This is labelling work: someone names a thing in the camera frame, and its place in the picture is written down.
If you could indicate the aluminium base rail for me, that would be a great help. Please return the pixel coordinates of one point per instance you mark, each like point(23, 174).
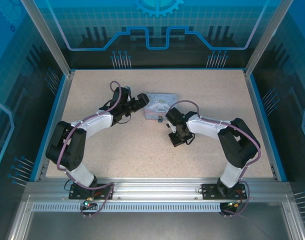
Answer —
point(157, 187)

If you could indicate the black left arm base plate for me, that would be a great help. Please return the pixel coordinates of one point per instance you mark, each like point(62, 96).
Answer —
point(105, 192)

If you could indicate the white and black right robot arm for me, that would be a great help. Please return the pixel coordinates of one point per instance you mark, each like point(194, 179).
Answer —
point(238, 146)

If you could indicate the small blue padlock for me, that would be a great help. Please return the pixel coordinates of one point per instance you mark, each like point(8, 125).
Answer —
point(159, 119)

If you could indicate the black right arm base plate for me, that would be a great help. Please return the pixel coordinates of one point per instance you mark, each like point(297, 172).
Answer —
point(207, 191)

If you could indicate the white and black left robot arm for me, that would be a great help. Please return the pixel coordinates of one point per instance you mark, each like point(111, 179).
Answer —
point(75, 155)

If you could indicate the aluminium frame post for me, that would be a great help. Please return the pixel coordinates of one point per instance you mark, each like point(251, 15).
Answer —
point(50, 37)
point(265, 37)

